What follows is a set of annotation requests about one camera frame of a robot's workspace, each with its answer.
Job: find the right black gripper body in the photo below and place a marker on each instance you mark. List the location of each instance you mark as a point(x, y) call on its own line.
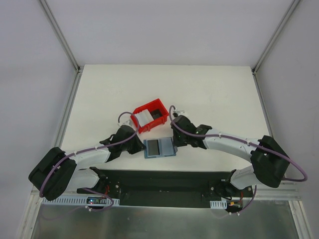
point(178, 140)

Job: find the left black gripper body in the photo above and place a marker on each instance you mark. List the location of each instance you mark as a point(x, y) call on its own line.
point(137, 145)

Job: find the grey credit card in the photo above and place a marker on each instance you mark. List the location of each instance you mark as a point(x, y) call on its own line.
point(153, 147)

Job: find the blue card holder wallet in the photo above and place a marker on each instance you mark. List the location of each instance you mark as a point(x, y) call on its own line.
point(166, 148)

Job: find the black credit card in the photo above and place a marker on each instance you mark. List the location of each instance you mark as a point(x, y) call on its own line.
point(156, 114)

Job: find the red plastic bin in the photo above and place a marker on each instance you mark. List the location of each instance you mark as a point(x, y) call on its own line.
point(151, 106)

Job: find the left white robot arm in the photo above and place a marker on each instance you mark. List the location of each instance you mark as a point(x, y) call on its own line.
point(59, 171)

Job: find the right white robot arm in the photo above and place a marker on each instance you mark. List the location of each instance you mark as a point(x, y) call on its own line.
point(267, 166)

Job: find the white cards stack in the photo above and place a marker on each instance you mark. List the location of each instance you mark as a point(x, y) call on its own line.
point(144, 117)

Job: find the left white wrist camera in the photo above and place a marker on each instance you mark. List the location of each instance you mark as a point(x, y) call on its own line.
point(128, 122)

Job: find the right white cable duct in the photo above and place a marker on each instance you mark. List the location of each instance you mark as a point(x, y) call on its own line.
point(218, 204)

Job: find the white cable duct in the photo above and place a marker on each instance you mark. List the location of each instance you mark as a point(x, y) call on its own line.
point(85, 201)
point(218, 204)

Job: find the left white cable duct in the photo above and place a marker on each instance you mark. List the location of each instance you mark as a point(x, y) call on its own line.
point(85, 201)

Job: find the aluminium rail profile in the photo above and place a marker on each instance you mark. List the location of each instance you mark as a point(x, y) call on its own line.
point(286, 191)

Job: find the left aluminium frame post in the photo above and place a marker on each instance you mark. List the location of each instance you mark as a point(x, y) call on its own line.
point(59, 34)

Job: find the aluminium frame post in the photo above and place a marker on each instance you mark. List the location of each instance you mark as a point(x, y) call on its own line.
point(276, 34)
point(59, 34)

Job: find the right aluminium frame post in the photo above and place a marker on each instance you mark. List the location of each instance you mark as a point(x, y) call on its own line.
point(276, 34)

